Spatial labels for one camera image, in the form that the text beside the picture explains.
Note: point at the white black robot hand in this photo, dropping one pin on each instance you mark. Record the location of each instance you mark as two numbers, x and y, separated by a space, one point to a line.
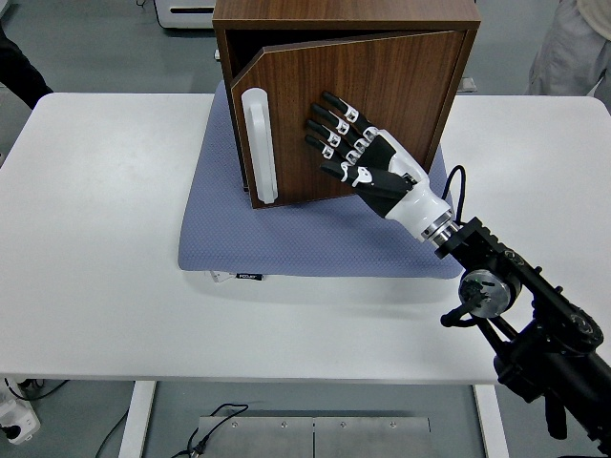
415 202

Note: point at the brown wooden cabinet door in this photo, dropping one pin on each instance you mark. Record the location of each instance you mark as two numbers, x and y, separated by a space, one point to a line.
382 71

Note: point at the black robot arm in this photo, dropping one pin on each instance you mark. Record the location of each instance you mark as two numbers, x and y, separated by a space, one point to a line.
549 348

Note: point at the brown wooden cabinet body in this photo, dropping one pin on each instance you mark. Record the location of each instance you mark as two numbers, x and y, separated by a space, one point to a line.
343 14

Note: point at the blue-grey textured mat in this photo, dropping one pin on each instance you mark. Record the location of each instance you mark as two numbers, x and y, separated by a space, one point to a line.
310 243

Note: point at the black mat label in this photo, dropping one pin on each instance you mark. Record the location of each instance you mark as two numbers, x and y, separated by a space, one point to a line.
249 276

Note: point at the white mat tag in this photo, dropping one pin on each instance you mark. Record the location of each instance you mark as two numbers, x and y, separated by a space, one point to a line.
219 276

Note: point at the person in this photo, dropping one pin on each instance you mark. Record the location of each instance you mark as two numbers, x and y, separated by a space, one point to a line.
568 47
19 67

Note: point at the white table leg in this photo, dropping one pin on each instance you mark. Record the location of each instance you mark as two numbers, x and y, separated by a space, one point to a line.
491 424
136 420

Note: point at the grey metal plate with screws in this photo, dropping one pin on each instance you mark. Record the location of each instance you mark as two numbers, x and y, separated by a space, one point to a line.
258 439
372 439

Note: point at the white appliance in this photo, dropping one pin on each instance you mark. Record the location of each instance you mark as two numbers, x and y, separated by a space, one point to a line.
186 19

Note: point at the white power strip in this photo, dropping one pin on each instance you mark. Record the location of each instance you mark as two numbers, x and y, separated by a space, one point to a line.
21 424

